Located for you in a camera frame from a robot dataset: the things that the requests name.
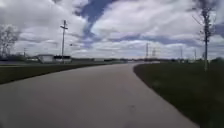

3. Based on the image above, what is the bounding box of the pale concrete path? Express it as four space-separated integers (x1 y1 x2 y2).
0 61 200 128

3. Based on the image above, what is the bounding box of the grass verge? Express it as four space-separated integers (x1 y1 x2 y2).
0 62 125 86

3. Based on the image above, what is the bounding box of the grass field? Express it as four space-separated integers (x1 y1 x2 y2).
132 59 224 128

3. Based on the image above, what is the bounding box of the white low building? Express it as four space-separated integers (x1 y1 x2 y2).
36 53 73 65

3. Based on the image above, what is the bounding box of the wooden utility pole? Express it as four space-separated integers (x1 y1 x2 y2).
59 19 69 64

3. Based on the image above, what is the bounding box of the thin young tree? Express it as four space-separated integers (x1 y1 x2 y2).
191 1 218 72

